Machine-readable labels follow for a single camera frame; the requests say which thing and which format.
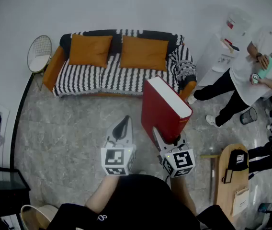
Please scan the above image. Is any black white striped blanket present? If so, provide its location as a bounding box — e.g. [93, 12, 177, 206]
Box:
[52, 29, 197, 98]

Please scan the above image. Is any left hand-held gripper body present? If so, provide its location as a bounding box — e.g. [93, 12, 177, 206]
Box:
[101, 139, 136, 176]

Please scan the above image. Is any person's left forearm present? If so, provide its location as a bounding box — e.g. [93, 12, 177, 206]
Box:
[84, 175, 120, 214]

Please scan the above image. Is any black bag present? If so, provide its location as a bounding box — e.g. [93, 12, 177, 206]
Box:
[228, 148, 249, 172]

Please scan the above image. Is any thick red book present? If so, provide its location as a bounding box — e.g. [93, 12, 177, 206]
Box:
[140, 75, 193, 150]

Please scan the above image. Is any gold wire chair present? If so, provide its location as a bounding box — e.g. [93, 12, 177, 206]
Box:
[27, 34, 53, 91]

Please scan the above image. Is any person's right forearm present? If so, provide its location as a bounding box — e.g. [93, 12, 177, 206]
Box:
[170, 176, 197, 217]

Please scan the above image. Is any black mesh waste bin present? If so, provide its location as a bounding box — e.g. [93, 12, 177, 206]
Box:
[240, 107, 258, 126]

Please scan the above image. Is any orange cushion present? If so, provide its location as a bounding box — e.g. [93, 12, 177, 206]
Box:
[68, 34, 113, 69]
[119, 35, 170, 72]

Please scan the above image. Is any black glass side table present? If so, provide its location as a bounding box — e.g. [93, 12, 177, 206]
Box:
[0, 165, 31, 221]

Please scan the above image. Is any white cabinet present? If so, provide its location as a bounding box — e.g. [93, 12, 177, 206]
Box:
[195, 7, 254, 87]

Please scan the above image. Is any teal water bottle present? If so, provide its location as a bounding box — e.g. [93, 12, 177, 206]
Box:
[257, 53, 272, 79]

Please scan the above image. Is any orange sofa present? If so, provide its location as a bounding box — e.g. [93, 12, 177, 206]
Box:
[42, 29, 198, 100]

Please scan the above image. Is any white paper bag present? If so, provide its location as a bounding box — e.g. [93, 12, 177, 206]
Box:
[231, 187, 250, 217]

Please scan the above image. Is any white round stool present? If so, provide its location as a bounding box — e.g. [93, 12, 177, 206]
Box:
[20, 204, 59, 230]

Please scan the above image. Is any small black frame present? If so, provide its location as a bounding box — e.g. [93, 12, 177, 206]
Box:
[221, 168, 234, 184]

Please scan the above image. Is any round wooden side table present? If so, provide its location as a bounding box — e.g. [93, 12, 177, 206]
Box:
[200, 143, 250, 225]

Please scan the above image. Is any person's black shirt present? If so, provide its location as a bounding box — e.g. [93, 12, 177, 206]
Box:
[46, 173, 236, 230]

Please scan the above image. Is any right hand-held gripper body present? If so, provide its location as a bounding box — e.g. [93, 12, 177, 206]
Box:
[159, 142, 196, 178]

